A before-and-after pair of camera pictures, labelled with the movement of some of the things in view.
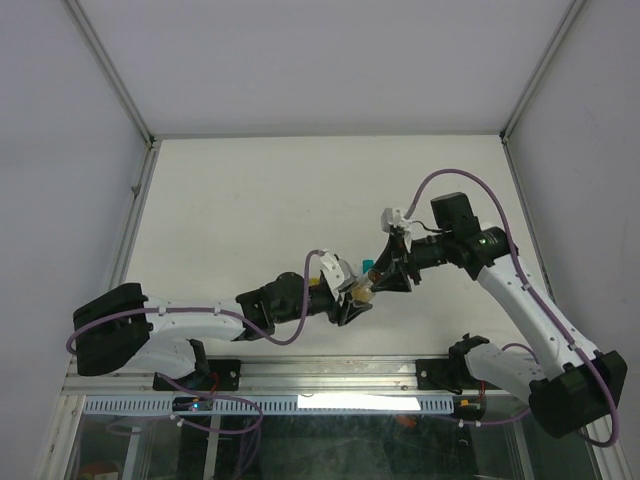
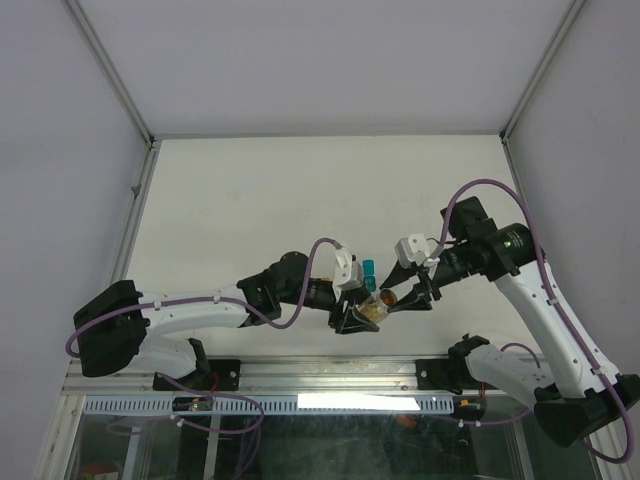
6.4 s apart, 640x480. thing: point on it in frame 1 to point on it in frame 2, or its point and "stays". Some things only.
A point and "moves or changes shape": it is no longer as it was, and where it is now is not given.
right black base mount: [450, 374] stays
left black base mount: [209, 374] stays
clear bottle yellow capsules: [362, 290] moves or changes shape
